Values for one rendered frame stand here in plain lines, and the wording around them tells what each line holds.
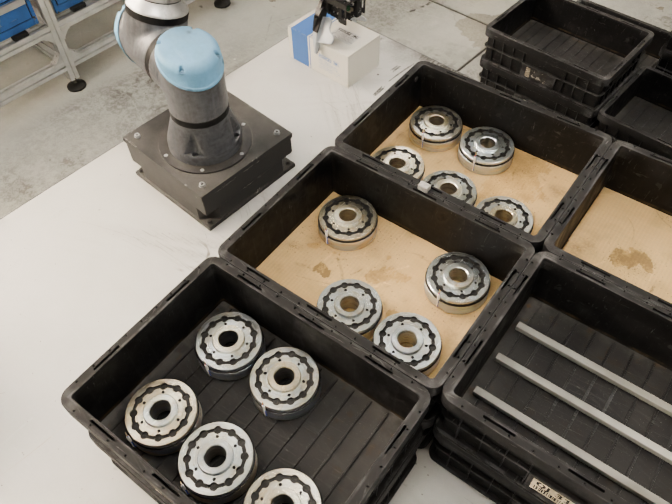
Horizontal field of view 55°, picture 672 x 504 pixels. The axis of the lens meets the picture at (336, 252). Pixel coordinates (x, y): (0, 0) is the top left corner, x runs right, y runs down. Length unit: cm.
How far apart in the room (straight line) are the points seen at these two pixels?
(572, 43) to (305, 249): 138
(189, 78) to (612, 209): 79
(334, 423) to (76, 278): 63
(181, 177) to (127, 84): 169
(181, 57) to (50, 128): 170
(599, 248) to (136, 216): 90
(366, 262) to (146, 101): 190
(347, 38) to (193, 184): 58
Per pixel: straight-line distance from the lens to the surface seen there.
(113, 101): 289
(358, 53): 161
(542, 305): 109
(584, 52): 223
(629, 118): 220
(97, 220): 142
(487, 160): 123
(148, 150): 137
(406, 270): 108
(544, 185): 126
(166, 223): 137
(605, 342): 108
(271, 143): 135
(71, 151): 272
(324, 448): 93
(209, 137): 128
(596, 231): 121
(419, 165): 120
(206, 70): 120
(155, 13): 129
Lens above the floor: 170
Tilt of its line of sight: 52 degrees down
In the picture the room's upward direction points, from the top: 2 degrees counter-clockwise
